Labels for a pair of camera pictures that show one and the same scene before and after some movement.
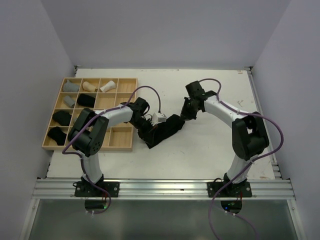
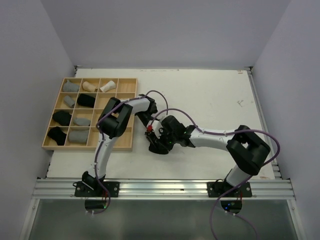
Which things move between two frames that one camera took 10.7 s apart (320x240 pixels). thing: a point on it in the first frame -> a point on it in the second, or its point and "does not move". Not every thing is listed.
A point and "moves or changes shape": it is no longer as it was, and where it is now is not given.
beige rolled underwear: x=87 y=86 does not move
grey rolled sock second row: x=69 y=100 does not move
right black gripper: x=185 y=114 -> x=159 y=141
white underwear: x=109 y=85 does not move
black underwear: x=156 y=134 moves or changes shape
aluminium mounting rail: x=165 y=189 does not move
